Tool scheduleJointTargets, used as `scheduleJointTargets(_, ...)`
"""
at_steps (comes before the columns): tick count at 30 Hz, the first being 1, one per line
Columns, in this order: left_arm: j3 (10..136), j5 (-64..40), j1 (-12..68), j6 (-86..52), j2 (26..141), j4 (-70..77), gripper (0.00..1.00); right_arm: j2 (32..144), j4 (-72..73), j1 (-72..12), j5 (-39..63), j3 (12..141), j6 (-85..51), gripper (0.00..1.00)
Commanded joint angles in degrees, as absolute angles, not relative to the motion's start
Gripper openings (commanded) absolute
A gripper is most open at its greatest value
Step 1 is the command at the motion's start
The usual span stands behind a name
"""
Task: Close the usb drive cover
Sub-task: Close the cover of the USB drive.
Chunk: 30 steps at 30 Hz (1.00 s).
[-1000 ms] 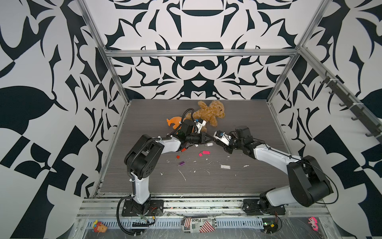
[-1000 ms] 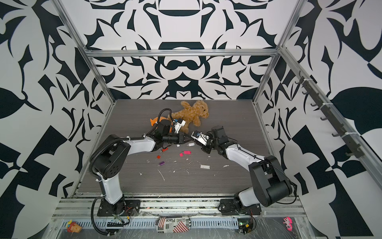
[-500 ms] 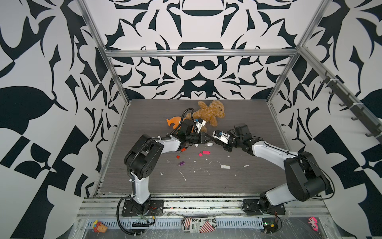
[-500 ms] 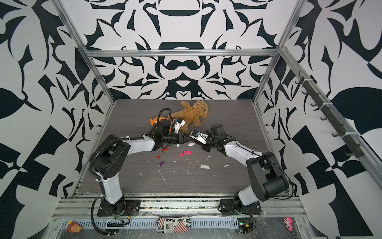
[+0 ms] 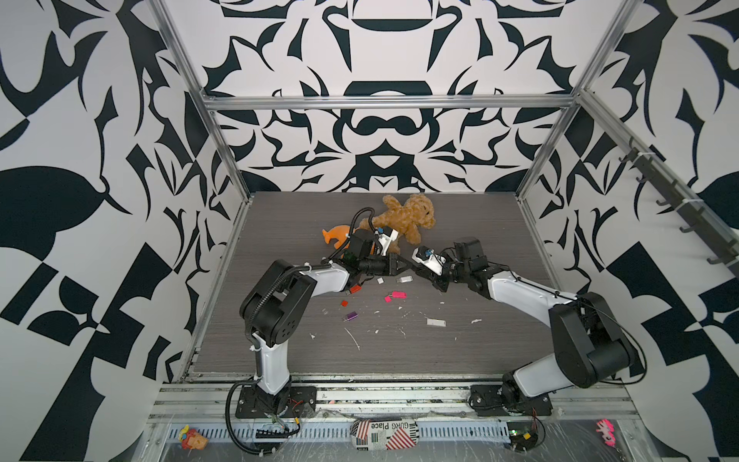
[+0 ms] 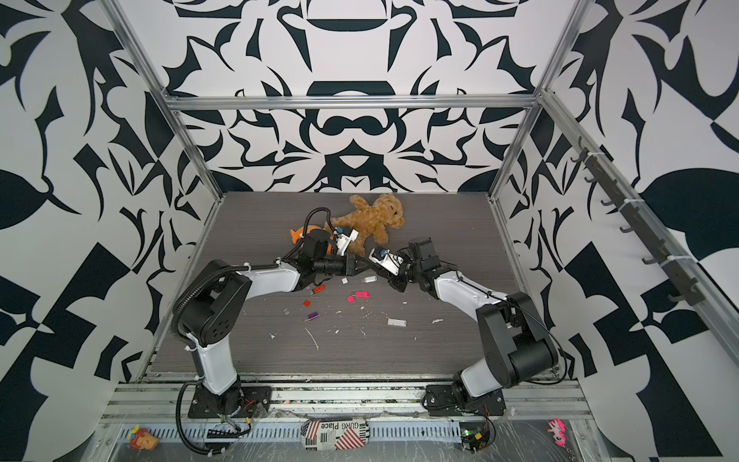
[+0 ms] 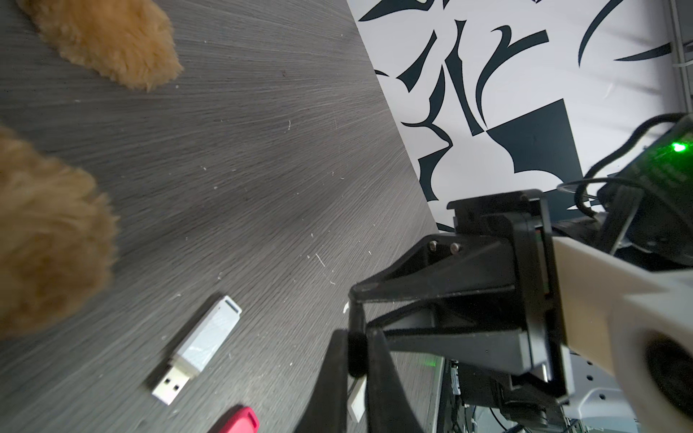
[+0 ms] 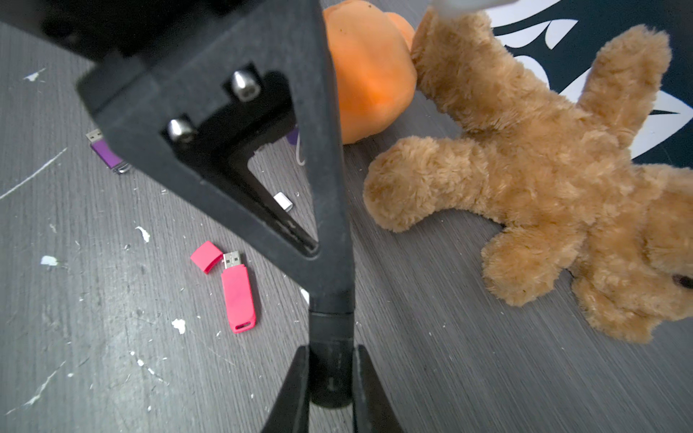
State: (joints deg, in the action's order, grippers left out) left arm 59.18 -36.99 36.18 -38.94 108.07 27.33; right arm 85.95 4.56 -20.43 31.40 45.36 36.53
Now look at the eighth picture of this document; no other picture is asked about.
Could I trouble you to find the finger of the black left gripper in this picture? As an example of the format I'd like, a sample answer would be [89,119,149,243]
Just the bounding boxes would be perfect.
[78,1,355,314]

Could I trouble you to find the purple usb drive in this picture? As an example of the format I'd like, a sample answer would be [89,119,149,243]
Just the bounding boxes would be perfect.
[86,129,132,175]

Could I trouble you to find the orange plush fish toy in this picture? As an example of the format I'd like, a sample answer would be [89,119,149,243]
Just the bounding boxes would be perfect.
[322,1,417,144]

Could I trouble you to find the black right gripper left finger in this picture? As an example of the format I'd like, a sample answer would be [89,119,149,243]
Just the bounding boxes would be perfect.
[261,346,310,433]

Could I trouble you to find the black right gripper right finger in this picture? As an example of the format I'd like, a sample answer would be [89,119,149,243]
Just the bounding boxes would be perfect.
[352,345,404,433]

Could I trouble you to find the small white usb cap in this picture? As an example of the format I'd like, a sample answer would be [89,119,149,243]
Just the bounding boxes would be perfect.
[274,191,294,212]

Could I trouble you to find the brown teddy bear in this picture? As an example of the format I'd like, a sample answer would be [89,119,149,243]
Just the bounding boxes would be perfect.
[363,7,692,344]

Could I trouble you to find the pink usb drive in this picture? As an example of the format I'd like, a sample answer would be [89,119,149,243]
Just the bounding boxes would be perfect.
[221,251,256,334]

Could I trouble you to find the pink usb cap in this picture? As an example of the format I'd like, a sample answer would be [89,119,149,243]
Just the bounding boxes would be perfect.
[191,241,224,274]

